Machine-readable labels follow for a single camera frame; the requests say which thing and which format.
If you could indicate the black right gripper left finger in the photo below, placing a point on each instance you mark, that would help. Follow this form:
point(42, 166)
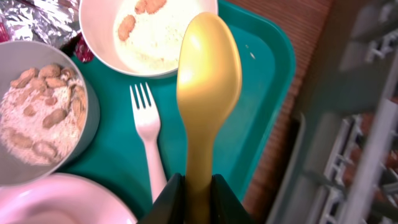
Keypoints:
point(169, 208)

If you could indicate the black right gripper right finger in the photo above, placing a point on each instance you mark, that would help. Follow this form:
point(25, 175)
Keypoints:
point(225, 206)

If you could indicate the white plastic fork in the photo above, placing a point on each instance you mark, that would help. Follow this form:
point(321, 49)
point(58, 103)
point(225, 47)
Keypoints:
point(148, 124)

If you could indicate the yellow plastic spoon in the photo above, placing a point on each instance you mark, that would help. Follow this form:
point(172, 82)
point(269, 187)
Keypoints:
point(209, 84)

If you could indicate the grey bowl with rice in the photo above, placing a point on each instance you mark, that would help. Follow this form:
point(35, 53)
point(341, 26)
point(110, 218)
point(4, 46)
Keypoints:
point(49, 112)

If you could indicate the grey dishwasher rack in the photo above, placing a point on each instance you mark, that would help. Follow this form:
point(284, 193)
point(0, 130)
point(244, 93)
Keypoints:
point(343, 167)

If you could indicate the teal plastic tray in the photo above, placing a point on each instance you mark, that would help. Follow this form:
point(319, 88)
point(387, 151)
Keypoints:
point(116, 158)

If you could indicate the white bowl with peanuts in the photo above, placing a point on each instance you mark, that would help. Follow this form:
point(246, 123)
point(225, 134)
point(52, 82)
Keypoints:
point(139, 38)

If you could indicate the crumpled foil wrapper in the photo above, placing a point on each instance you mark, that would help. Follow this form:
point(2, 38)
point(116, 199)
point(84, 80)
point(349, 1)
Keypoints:
point(53, 22)

